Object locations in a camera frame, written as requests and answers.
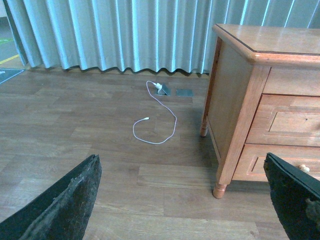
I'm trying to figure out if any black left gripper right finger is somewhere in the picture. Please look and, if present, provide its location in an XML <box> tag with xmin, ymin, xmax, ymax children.
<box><xmin>263</xmin><ymin>152</ymin><xmax>320</xmax><ymax>240</ymax></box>

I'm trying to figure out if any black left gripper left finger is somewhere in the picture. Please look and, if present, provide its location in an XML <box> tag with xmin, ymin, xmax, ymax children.
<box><xmin>0</xmin><ymin>154</ymin><xmax>102</xmax><ymax>240</ymax></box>

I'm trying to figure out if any wooden drawer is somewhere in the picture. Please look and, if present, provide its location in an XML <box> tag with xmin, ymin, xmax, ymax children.
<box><xmin>232</xmin><ymin>144</ymin><xmax>320</xmax><ymax>182</ymax></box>
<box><xmin>246</xmin><ymin>94</ymin><xmax>320</xmax><ymax>147</ymax></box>

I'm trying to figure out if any wooden nightstand cabinet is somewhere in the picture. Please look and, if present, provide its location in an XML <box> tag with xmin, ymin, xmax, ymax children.
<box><xmin>200</xmin><ymin>23</ymin><xmax>320</xmax><ymax>199</ymax></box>

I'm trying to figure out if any closed floor socket cover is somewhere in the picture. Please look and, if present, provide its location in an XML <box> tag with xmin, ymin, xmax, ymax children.
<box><xmin>175</xmin><ymin>89</ymin><xmax>194</xmax><ymax>97</ymax></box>

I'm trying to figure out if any open floor socket box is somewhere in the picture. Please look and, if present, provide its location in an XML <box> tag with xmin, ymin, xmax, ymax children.
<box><xmin>155</xmin><ymin>83</ymin><xmax>171</xmax><ymax>96</ymax></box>

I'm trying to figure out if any pale green curtain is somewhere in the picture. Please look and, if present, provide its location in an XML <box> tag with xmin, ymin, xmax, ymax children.
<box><xmin>3</xmin><ymin>0</ymin><xmax>320</xmax><ymax>74</ymax></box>

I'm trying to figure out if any white charging cable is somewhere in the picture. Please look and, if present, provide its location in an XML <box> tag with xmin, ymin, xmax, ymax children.
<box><xmin>132</xmin><ymin>80</ymin><xmax>178</xmax><ymax>145</ymax></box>

